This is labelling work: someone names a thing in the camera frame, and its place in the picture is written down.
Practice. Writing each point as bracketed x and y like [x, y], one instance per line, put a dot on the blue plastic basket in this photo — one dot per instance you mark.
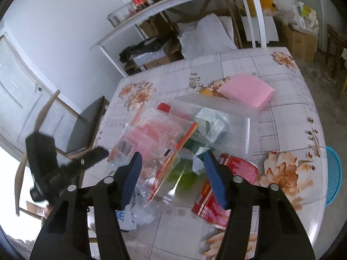
[333, 176]

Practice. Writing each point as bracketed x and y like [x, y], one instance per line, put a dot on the glass bowl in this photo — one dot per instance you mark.
[119, 15]

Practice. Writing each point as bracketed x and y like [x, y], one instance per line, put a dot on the blue and white carton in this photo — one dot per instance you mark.
[126, 220]

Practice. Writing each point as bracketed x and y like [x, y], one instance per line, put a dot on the clear bag with red edge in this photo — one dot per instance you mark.
[157, 140]

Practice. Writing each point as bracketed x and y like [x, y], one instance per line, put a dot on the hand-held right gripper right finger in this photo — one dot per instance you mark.
[215, 176]

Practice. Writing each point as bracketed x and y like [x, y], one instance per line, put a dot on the black cloth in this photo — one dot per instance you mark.
[143, 47]

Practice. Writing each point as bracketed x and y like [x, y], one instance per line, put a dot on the dark sauce jar red label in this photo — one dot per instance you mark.
[138, 1]

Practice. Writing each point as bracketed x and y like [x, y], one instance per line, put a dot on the brown cardboard box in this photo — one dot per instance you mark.
[296, 44]
[151, 27]

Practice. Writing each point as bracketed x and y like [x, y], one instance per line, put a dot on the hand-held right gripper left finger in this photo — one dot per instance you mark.
[132, 176]

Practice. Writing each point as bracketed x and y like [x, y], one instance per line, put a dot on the white sack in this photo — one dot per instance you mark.
[206, 36]

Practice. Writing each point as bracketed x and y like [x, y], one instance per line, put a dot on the red drink can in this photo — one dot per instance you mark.
[238, 168]

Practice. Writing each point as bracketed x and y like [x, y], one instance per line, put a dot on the pink sponge cloth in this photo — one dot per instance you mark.
[246, 90]

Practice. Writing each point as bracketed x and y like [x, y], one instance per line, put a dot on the green plastic bottle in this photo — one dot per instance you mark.
[187, 176]

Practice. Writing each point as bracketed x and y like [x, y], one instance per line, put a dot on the floral tablecloth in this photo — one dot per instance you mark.
[284, 119]

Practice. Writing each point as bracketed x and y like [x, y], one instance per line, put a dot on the white flat box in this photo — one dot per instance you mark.
[154, 58]

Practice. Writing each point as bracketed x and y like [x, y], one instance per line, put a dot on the dark wooden stool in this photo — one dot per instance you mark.
[334, 38]

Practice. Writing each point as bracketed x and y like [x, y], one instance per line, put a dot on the white door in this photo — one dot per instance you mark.
[21, 86]

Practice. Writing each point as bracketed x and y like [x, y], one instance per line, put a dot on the wooden chair with dark seat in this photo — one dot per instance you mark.
[86, 124]

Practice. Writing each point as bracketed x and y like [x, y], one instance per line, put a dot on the crumpled clear plastic bag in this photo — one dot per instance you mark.
[146, 208]

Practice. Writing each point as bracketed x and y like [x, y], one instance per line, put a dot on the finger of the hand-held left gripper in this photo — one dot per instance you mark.
[95, 155]

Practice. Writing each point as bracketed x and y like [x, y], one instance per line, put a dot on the clear plastic package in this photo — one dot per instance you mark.
[238, 124]

